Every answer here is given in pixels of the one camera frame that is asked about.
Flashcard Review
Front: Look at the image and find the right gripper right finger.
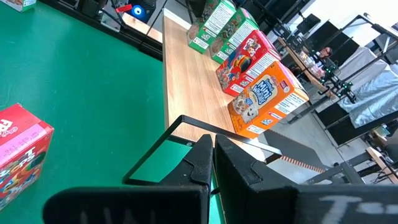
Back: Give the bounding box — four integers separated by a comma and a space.
214, 134, 398, 224

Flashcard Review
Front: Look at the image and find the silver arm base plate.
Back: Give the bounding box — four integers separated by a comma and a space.
99, 14, 122, 33

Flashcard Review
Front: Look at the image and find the computer tower with blue lights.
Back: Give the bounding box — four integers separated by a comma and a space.
126, 0, 157, 24

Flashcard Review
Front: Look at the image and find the grey cloth cover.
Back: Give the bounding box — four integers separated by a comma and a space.
337, 45, 398, 129

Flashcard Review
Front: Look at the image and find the red clamp handle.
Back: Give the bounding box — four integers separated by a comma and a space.
114, 3, 134, 14

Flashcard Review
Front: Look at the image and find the Froot Loops cereal box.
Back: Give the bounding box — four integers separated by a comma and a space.
215, 29, 282, 98
0, 102, 55, 213

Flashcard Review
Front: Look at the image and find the Apple Jacks cereal box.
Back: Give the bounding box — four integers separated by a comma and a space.
209, 7, 260, 65
0, 0, 37, 13
185, 0, 238, 55

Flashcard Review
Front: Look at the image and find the wooden shelf with black frame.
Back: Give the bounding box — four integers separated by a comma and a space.
122, 7, 283, 187

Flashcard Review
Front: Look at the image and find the person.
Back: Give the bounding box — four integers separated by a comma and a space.
313, 45, 336, 68

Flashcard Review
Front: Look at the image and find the Frosted Mini Wheats cereal box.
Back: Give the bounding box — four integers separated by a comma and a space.
226, 60, 311, 140

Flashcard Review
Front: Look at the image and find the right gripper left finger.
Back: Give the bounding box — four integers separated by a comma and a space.
42, 133, 215, 224

